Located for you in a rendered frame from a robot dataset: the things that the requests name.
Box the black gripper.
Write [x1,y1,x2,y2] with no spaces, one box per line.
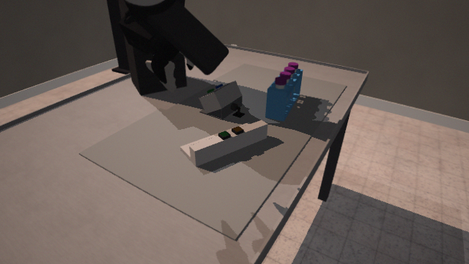
[118,0,179,92]

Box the grey flat mat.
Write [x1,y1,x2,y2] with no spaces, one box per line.
[79,64,346,241]

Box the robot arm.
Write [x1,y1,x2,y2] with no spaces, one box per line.
[125,0,229,75]

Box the dark purple screw cap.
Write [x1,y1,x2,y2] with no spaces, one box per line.
[275,77,287,86]

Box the magenta round cap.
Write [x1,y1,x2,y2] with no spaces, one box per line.
[280,71,291,79]
[284,67,295,74]
[288,62,298,70]

